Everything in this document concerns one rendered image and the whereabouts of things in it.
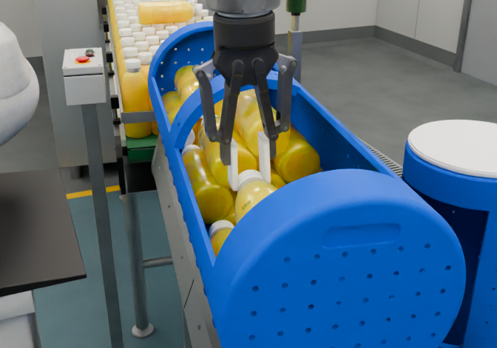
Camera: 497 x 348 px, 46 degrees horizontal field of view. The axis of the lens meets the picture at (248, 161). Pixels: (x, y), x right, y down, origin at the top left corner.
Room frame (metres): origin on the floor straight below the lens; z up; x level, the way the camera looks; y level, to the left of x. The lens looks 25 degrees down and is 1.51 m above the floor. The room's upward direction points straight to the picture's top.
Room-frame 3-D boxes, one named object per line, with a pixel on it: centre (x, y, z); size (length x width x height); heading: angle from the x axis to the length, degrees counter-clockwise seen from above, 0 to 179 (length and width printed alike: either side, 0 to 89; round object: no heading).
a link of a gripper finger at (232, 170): (0.72, 0.02, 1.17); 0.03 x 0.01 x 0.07; 15
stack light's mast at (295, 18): (1.87, -0.15, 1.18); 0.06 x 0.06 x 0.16
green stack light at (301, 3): (1.87, -0.15, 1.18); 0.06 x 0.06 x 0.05
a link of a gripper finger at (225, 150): (0.71, 0.04, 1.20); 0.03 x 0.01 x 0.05; 105
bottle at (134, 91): (1.49, 0.30, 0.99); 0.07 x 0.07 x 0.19
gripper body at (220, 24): (0.72, 0.00, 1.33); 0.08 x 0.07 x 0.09; 105
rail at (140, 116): (1.49, 0.13, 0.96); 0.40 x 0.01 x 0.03; 104
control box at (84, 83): (1.54, 0.44, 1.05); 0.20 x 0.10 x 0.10; 14
